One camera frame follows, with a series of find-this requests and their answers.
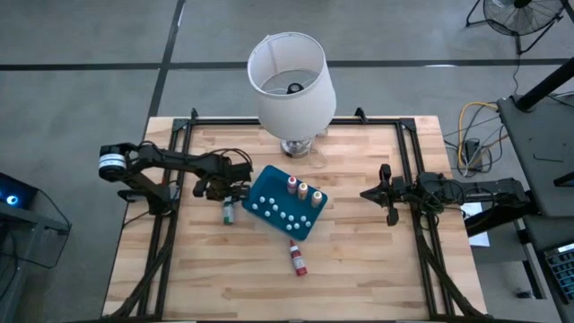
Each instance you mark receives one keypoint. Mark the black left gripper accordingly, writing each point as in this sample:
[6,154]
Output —
[224,172]

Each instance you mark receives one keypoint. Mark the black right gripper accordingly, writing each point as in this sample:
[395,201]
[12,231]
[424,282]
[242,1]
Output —
[402,190]

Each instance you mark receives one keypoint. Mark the green food coloring bottle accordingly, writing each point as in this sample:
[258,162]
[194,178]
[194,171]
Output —
[228,215]

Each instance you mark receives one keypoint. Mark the red-orange food coloring bottle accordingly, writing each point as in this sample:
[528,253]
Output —
[292,185]

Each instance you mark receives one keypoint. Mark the yellow food coloring bottle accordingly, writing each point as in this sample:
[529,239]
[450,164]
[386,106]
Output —
[316,198]

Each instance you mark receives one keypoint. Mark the orange food coloring bottle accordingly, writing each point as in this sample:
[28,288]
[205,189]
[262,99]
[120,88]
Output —
[302,191]

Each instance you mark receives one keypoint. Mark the dark red food coloring bottle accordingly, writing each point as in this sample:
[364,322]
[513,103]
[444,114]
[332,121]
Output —
[298,264]

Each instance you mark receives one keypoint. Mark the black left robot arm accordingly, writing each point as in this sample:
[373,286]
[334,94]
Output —
[179,159]

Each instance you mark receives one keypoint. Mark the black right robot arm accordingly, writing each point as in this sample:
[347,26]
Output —
[475,193]

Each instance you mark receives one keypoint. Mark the teal plastic bin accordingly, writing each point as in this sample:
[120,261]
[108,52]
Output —
[269,184]

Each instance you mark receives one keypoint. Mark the black clamp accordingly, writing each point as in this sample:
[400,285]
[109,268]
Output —
[127,195]

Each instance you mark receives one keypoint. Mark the white paper sheet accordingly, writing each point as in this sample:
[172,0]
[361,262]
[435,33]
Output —
[480,240]

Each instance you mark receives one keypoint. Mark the silver lamp with white shade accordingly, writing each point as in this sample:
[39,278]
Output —
[291,112]

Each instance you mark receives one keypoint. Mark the dark gray side table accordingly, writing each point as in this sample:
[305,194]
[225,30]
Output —
[538,148]

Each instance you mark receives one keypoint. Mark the gray desk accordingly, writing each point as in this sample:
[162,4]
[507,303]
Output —
[538,251]

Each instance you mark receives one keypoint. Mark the black hex key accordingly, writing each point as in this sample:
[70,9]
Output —
[549,159]

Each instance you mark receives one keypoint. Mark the small black object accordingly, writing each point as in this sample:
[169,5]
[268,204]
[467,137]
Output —
[522,294]

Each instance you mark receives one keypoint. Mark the backlit keyboard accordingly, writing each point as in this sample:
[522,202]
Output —
[562,273]

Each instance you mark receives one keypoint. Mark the black metal pole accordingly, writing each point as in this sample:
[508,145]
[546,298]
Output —
[547,83]

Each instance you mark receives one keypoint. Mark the black computer with blue light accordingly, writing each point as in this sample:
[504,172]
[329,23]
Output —
[13,197]

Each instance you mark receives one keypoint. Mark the black floor fan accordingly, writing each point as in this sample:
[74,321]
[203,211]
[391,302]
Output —
[522,18]

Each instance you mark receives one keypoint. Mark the black aluminium table frame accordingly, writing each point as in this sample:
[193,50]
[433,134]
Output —
[215,121]

